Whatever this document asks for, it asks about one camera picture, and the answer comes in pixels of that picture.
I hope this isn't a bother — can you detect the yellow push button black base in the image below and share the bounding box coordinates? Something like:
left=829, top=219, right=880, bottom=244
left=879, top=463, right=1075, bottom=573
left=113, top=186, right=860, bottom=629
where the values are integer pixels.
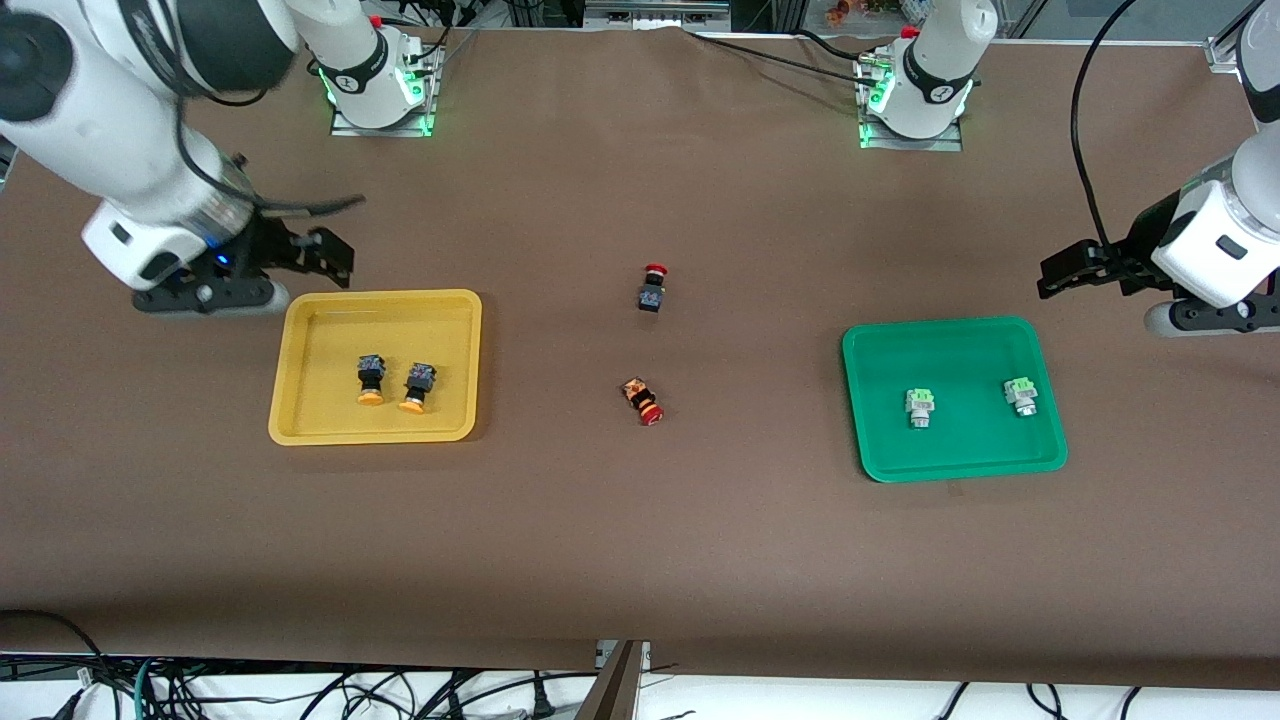
left=355, top=352, right=389, bottom=408
left=397, top=362, right=438, bottom=414

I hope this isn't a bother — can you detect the yellow plastic tray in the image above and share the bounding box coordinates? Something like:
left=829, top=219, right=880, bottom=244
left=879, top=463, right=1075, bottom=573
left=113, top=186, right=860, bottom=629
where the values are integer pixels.
left=268, top=289, right=483, bottom=447

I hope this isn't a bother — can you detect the green plastic tray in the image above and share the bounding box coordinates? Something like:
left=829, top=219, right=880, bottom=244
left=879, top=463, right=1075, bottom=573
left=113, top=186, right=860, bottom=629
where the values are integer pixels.
left=841, top=316, right=1069, bottom=484

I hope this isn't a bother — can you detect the red push button orange base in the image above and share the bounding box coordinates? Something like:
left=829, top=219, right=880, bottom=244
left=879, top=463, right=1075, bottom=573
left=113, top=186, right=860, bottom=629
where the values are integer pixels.
left=621, top=376, right=666, bottom=428

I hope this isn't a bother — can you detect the brown table cover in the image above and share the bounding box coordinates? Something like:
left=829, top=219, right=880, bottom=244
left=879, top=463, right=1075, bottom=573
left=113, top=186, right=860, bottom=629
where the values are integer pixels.
left=0, top=18, right=1280, bottom=691

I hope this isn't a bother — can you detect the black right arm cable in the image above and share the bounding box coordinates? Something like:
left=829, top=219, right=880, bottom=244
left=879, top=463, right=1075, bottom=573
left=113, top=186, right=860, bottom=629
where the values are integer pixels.
left=172, top=40, right=367, bottom=217

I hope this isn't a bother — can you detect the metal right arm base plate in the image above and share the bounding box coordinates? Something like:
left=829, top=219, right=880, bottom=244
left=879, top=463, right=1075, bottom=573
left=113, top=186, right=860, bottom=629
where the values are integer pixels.
left=330, top=45, right=442, bottom=137

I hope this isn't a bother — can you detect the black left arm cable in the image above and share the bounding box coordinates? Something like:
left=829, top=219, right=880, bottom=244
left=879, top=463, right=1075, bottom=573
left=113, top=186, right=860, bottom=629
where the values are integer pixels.
left=1069, top=0, right=1143, bottom=251

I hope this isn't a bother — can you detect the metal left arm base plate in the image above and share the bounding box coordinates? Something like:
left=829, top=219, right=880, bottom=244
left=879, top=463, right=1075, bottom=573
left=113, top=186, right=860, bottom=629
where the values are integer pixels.
left=857, top=55, right=964, bottom=152

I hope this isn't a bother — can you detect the black cable to arm base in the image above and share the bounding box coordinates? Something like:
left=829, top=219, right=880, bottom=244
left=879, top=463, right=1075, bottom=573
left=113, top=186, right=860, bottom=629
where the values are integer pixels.
left=684, top=28, right=883, bottom=87

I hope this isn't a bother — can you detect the grey metal rail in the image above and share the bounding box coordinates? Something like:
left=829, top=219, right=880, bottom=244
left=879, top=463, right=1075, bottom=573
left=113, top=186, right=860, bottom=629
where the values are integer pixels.
left=585, top=0, right=732, bottom=31

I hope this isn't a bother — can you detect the black looped floor cable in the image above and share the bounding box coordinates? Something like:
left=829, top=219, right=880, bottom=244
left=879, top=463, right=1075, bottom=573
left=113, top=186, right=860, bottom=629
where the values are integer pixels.
left=0, top=608, right=113, bottom=720

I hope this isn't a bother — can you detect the black floor cable bundle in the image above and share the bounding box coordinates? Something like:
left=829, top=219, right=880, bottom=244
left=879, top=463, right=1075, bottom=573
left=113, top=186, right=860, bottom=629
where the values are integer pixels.
left=160, top=665, right=601, bottom=720

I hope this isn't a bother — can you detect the teal floor cable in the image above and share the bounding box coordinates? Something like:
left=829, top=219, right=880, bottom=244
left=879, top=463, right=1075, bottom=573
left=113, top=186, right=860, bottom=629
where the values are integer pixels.
left=132, top=655, right=163, bottom=720

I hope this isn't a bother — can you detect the metal table leg bracket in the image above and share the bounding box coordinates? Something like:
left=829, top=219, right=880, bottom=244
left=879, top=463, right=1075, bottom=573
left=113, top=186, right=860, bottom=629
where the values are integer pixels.
left=575, top=640, right=652, bottom=720

